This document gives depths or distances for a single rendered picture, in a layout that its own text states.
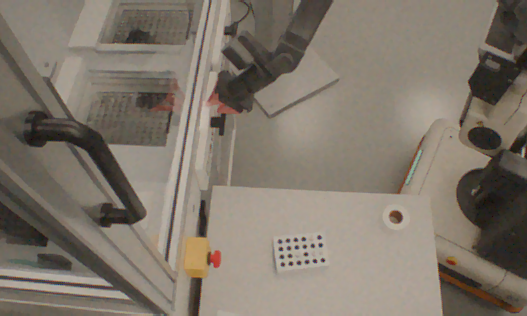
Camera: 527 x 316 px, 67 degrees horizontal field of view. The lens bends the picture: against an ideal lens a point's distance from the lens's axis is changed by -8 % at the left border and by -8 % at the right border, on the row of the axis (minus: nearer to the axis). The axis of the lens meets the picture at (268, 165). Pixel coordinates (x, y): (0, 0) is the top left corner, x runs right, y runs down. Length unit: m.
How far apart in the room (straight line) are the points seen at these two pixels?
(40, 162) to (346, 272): 0.84
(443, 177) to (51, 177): 1.63
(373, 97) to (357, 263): 1.37
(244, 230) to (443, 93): 1.65
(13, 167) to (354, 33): 2.41
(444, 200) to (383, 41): 1.16
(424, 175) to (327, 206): 0.76
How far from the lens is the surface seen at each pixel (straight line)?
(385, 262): 1.10
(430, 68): 2.57
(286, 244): 1.03
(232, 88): 0.97
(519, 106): 1.31
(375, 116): 2.25
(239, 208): 1.10
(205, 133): 1.01
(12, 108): 0.31
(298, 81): 2.26
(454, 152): 1.92
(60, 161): 0.37
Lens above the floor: 1.78
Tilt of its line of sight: 62 degrees down
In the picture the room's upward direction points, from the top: 2 degrees clockwise
